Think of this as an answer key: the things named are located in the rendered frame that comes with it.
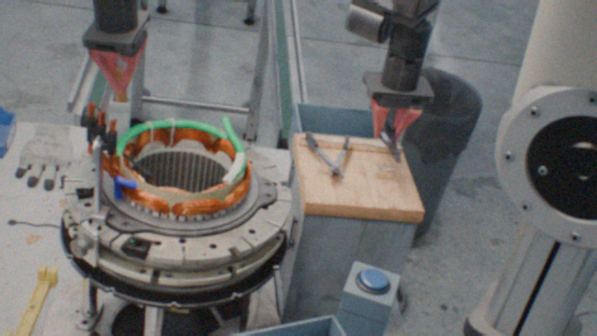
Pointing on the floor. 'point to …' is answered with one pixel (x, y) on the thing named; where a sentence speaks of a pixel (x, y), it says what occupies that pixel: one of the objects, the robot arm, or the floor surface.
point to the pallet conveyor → (281, 84)
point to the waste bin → (440, 175)
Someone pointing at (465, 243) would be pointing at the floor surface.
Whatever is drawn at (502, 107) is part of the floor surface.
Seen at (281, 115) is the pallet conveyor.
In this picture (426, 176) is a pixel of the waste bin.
